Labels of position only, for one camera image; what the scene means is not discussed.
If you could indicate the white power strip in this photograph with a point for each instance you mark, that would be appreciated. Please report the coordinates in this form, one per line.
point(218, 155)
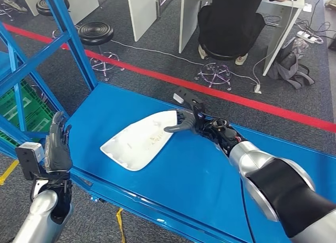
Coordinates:
point(308, 37)

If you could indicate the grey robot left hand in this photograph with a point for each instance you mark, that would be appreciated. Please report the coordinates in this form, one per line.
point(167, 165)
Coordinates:
point(57, 154)

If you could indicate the blue metal shelf rack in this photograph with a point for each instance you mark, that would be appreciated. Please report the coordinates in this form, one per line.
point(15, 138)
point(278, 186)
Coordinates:
point(183, 185)
point(20, 106)

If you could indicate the grey backpack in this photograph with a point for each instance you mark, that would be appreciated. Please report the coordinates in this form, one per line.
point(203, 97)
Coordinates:
point(287, 66)

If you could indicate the black flat case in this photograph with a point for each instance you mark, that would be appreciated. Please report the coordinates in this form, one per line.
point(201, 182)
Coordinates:
point(333, 44)

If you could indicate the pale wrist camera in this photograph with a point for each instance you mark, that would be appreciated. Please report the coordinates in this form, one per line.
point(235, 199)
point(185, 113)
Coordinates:
point(29, 161)
point(190, 99)

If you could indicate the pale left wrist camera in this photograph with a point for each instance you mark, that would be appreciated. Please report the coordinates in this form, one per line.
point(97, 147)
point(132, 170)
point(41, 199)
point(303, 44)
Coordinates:
point(29, 161)

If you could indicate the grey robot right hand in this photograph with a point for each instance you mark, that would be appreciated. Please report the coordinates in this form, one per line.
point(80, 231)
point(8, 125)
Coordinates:
point(189, 121)

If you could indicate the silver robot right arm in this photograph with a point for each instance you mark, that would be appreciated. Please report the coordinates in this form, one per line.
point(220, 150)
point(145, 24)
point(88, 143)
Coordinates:
point(251, 158)

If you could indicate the white plastic shell part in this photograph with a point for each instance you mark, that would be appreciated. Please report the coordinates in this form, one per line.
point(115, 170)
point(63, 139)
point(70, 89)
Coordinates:
point(136, 144)

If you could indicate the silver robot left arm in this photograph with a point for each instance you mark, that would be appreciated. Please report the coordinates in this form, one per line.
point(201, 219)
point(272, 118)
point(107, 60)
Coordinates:
point(39, 210)

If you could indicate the green plastic crate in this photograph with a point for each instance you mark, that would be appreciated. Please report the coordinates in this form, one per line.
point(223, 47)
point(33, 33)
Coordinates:
point(36, 112)

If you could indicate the yellow floor tape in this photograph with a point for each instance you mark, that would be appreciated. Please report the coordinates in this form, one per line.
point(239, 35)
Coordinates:
point(9, 172)
point(121, 224)

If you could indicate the person's shoe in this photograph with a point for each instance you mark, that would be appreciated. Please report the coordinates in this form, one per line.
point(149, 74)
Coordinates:
point(16, 5)

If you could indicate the red barrier belt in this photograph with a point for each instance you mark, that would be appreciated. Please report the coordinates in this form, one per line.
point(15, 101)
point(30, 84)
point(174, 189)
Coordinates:
point(288, 117)

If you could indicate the black round stool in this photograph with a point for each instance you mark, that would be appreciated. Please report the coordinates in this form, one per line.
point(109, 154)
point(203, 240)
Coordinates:
point(44, 6)
point(219, 55)
point(96, 32)

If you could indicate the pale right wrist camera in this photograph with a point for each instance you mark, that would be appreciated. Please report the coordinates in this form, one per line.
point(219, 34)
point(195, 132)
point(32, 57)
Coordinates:
point(190, 99)

